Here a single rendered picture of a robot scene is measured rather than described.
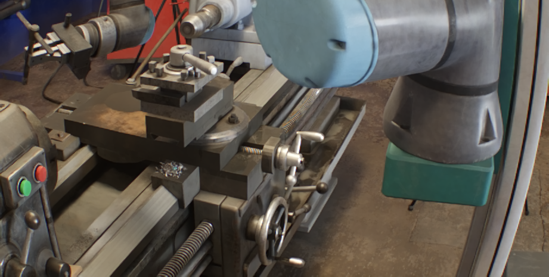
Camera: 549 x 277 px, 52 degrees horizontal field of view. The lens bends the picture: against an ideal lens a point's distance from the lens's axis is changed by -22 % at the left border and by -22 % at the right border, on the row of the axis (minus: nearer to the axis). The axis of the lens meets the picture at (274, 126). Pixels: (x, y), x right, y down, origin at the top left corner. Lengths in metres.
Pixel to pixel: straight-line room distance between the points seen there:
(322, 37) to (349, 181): 2.96
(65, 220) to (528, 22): 1.44
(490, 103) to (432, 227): 2.44
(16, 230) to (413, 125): 0.67
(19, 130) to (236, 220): 0.90
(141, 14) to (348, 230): 1.97
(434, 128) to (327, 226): 2.41
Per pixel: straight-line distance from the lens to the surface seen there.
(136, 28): 1.46
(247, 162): 1.87
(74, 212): 1.95
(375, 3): 0.67
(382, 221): 3.28
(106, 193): 2.04
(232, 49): 2.63
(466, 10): 0.77
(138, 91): 1.78
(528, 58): 0.96
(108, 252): 1.56
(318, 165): 2.88
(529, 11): 0.94
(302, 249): 3.04
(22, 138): 1.11
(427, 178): 0.85
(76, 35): 1.39
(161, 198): 1.77
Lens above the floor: 1.76
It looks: 25 degrees down
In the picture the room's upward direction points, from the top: 2 degrees clockwise
